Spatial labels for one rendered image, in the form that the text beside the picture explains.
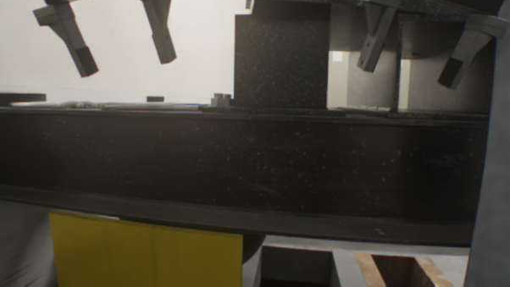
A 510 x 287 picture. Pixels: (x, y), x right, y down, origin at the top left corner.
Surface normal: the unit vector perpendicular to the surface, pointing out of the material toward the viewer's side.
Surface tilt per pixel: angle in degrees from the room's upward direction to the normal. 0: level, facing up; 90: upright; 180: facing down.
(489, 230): 90
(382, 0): 113
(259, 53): 90
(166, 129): 90
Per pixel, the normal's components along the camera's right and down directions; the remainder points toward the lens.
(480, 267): -0.29, 0.10
